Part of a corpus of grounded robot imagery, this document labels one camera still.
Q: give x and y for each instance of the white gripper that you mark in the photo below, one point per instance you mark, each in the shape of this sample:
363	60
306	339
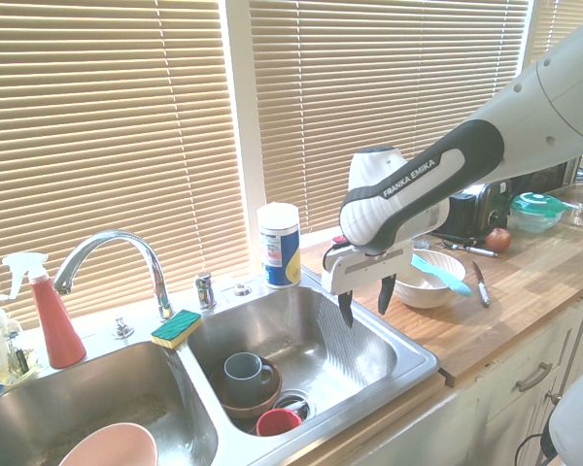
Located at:
364	272

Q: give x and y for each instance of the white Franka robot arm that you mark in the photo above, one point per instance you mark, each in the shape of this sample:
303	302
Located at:
418	194

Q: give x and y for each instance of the stainless steel double sink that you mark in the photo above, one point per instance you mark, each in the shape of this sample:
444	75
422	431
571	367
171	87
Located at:
320	340

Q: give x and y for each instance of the kitchen knife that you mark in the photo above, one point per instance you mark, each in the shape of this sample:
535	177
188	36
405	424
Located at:
482	289

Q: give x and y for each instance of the sink drain strainer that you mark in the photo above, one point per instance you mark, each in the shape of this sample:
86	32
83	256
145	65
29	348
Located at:
298	403

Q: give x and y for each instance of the chrome sink hole cover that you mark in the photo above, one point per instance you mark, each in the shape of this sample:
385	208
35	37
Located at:
243	290

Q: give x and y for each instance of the chrome sink sprayer knob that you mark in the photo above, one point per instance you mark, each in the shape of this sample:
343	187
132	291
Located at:
123	329

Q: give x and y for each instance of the large white bowl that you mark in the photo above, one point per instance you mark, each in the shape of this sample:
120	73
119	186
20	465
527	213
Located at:
420	293

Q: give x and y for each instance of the teal spatula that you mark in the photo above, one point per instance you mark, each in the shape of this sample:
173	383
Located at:
447	279

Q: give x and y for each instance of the disinfecting wipes canister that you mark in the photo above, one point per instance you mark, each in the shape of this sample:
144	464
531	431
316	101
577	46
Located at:
279	247

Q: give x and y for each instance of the grey ceramic mug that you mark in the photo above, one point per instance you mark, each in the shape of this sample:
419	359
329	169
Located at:
245	378

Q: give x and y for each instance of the black toaster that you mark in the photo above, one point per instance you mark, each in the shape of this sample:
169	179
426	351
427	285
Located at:
476	209

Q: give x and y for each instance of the red apple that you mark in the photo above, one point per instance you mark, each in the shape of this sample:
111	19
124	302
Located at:
498	239

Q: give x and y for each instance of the red cup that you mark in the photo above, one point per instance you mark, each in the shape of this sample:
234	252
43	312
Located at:
278	423

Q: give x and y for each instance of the brown wooden bowl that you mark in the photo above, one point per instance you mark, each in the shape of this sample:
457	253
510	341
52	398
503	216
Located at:
252	411

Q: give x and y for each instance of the white base cabinet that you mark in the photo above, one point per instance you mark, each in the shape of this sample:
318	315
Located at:
490	427

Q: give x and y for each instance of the green and yellow sponge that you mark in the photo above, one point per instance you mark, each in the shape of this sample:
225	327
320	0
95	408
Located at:
177	327

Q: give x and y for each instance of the green lid food containers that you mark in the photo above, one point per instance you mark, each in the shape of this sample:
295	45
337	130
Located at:
537	211

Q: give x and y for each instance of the beige window blind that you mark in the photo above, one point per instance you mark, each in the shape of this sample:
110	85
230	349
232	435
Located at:
102	145
563	24
369	97

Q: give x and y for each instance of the black countertop appliance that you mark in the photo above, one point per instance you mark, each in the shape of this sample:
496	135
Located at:
544	177

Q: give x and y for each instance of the chrome gooseneck faucet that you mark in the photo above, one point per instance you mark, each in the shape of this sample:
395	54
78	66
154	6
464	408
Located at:
150	262

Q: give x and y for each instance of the clear glass dish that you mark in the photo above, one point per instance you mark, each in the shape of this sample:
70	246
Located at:
575	209

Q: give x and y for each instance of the pink bowl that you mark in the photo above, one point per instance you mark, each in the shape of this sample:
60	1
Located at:
116	449

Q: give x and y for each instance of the red spray bottle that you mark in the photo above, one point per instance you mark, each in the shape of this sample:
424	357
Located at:
58	330

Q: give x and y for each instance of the clear soap pump bottle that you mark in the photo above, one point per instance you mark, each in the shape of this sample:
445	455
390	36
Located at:
0	349

